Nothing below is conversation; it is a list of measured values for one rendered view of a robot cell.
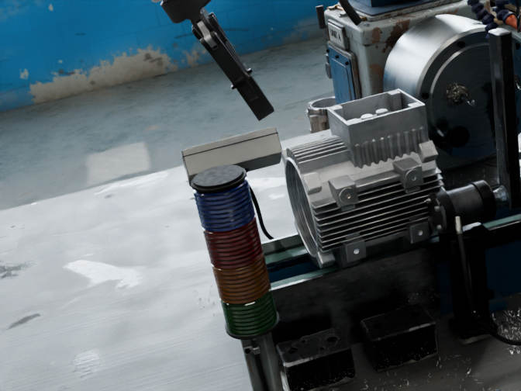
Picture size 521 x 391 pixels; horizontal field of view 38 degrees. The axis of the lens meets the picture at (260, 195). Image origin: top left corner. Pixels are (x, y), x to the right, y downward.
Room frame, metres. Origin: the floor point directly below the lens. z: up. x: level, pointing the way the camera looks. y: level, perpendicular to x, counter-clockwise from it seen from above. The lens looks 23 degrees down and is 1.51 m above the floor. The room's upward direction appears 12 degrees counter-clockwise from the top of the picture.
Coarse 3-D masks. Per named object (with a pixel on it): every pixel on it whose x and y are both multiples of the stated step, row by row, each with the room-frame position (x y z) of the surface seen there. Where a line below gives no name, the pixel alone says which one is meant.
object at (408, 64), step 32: (416, 32) 1.44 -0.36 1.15; (448, 32) 1.35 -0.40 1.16; (480, 32) 1.32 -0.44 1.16; (416, 64) 1.34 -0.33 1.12; (448, 64) 1.31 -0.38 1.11; (480, 64) 1.32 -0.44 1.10; (416, 96) 1.31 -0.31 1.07; (448, 96) 1.30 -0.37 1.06; (480, 96) 1.32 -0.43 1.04; (448, 128) 1.31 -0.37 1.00; (480, 128) 1.31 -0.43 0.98
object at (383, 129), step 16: (384, 96) 1.13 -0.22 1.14; (400, 96) 1.12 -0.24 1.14; (336, 112) 1.10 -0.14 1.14; (352, 112) 1.12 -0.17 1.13; (368, 112) 1.12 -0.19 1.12; (384, 112) 1.07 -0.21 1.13; (400, 112) 1.03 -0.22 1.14; (416, 112) 1.03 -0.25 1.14; (336, 128) 1.08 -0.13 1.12; (352, 128) 1.02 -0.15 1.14; (368, 128) 1.02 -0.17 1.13; (384, 128) 1.03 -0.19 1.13; (400, 128) 1.03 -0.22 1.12; (416, 128) 1.03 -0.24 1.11; (352, 144) 1.02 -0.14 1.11; (368, 144) 1.02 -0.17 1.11; (384, 144) 1.02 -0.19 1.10; (400, 144) 1.03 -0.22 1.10; (416, 144) 1.03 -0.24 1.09; (352, 160) 1.03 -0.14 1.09; (368, 160) 1.02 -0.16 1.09; (384, 160) 1.02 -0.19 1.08
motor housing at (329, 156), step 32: (288, 160) 1.08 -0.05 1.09; (320, 160) 1.03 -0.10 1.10; (416, 160) 1.02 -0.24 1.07; (288, 192) 1.13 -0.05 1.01; (320, 192) 0.99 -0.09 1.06; (384, 192) 0.99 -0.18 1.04; (416, 192) 0.99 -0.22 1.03; (320, 224) 0.97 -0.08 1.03; (352, 224) 0.98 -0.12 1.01; (384, 224) 0.98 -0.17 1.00
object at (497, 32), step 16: (496, 32) 0.95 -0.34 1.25; (496, 48) 0.95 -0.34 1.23; (512, 48) 0.95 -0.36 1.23; (496, 64) 0.95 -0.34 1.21; (512, 64) 0.95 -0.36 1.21; (496, 80) 0.96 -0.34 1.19; (512, 80) 0.95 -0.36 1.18; (496, 96) 0.96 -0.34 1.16; (512, 96) 0.95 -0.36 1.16; (496, 112) 0.96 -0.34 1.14; (512, 112) 0.95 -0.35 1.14; (496, 128) 0.97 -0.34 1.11; (512, 128) 0.95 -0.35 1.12; (496, 144) 0.97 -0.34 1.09; (512, 144) 0.95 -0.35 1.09; (512, 160) 0.94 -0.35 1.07; (512, 176) 0.94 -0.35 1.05; (512, 192) 0.94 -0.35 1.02; (512, 208) 0.94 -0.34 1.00
